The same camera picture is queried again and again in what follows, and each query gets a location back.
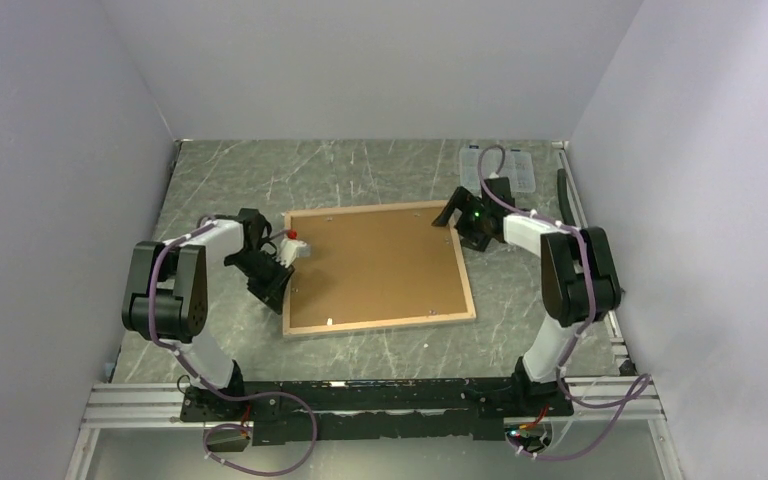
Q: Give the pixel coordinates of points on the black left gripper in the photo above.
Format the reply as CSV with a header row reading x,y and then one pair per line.
x,y
273,292

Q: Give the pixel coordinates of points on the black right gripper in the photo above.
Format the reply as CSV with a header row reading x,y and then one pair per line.
x,y
463,201

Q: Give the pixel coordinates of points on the white wooden picture frame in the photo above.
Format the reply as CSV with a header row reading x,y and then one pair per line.
x,y
384,324

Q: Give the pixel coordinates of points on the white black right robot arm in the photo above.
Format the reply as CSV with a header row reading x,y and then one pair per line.
x,y
579,283

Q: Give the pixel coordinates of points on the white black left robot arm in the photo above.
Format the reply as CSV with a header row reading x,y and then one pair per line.
x,y
166,297

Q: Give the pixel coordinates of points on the clear plastic compartment box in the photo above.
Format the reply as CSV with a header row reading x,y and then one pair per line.
x,y
515,164

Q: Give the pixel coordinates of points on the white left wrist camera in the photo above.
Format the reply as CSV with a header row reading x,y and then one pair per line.
x,y
291,248

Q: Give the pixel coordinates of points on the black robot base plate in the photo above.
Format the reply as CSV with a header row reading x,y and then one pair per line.
x,y
483,408

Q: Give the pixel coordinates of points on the aluminium extrusion rail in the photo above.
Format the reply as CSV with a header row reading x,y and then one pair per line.
x,y
159,405

